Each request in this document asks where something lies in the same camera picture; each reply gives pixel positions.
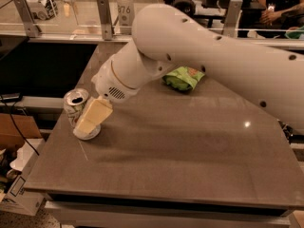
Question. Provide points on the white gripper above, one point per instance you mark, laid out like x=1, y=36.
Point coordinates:
x=109, y=84

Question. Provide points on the white 7up soda can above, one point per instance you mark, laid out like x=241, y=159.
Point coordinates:
x=74, y=104

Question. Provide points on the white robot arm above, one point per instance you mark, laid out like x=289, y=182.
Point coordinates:
x=164, y=38

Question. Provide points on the green chip bag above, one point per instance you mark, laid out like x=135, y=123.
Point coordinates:
x=183, y=78

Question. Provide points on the brown cardboard box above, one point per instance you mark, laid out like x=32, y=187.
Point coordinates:
x=15, y=129

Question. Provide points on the white number sign 876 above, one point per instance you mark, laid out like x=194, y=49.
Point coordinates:
x=126, y=14

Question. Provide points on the white machine on counter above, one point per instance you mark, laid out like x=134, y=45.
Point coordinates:
x=43, y=9

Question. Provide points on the white cardboard box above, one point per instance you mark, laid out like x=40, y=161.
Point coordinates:
x=17, y=199

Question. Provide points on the clear acrylic barrier panel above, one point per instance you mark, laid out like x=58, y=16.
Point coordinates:
x=75, y=15

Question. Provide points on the person in black shirt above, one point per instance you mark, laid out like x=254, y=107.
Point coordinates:
x=275, y=8

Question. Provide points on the left metal bracket post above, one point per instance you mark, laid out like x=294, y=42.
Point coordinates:
x=31, y=29

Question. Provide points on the metal bracket post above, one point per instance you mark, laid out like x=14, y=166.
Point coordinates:
x=233, y=12
x=105, y=19
x=31, y=29

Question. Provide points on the middle metal bracket post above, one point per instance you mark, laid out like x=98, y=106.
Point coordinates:
x=105, y=19

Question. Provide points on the black camera device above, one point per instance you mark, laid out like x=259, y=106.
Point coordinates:
x=186, y=6

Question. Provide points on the right metal bracket post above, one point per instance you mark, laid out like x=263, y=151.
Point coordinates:
x=233, y=12

